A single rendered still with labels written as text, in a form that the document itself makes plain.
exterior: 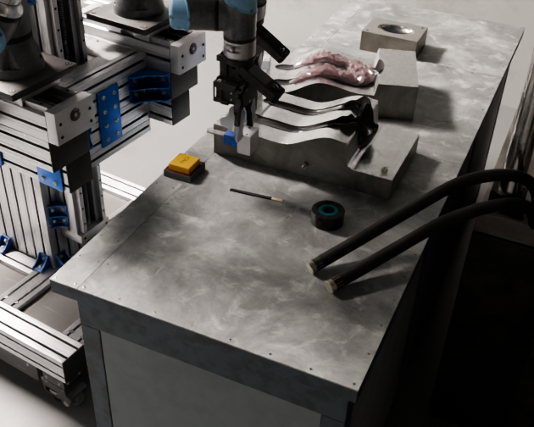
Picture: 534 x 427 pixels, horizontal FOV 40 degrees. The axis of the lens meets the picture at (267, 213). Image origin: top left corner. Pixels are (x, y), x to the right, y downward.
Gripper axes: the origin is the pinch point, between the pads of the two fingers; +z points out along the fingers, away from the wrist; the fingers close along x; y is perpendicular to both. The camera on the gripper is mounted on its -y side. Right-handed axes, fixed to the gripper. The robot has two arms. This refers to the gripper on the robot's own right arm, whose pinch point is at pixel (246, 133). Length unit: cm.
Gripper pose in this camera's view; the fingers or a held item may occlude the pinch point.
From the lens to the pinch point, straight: 183.9
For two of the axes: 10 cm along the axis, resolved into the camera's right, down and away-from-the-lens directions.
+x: -4.1, 5.2, -7.5
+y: -9.1, -2.7, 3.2
